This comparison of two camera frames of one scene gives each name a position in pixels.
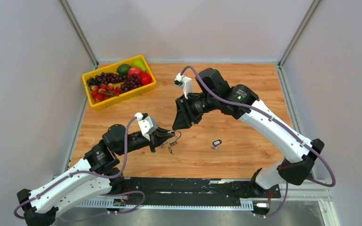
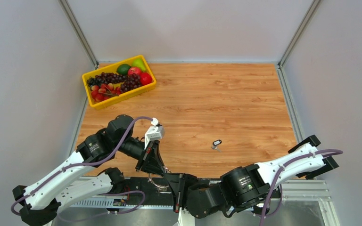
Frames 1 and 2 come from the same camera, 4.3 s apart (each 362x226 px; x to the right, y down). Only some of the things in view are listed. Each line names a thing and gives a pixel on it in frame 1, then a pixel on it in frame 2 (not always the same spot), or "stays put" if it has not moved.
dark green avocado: x=123 y=69 stays put
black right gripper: x=185 y=116 to x=178 y=182
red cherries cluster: x=104 y=91 stays put
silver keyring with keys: x=172 y=143 to x=161 y=189
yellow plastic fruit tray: x=118 y=98 stays put
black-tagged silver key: x=215 y=145 stays put
